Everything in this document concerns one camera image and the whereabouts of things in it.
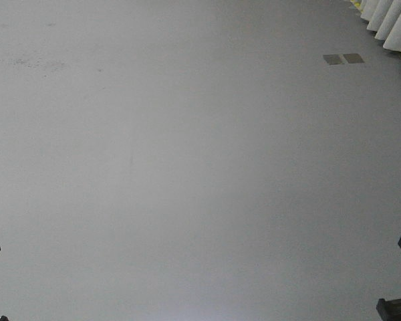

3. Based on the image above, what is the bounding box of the white pleated curtain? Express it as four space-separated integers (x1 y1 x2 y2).
352 0 401 53

